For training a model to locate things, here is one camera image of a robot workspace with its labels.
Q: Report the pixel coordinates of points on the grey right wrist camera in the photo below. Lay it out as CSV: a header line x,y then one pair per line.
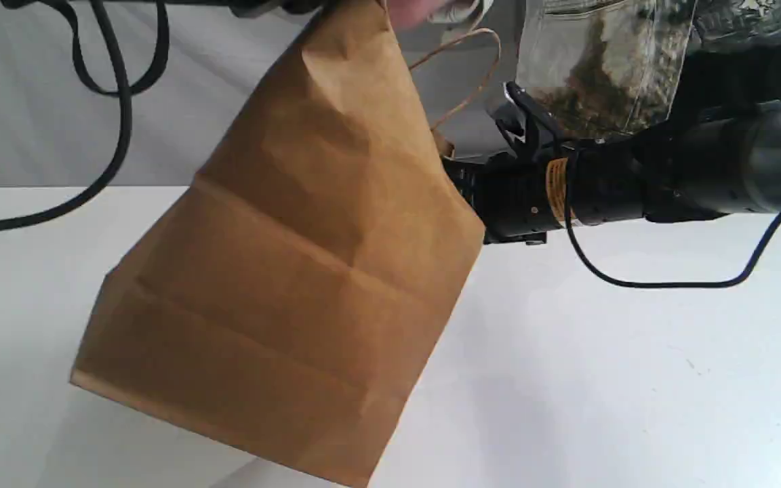
x,y
526,125

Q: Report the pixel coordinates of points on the brown paper bag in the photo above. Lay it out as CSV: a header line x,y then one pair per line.
x,y
287,303

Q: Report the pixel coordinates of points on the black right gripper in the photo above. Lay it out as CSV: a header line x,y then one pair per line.
x,y
517,200

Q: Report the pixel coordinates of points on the person's right hand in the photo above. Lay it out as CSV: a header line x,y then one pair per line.
x,y
405,14

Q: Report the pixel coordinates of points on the white backdrop cloth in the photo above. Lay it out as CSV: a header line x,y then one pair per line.
x,y
55,132

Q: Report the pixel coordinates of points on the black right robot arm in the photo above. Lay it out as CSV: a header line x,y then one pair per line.
x,y
669,174

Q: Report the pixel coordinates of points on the person in white jacket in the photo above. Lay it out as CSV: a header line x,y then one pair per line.
x,y
608,68

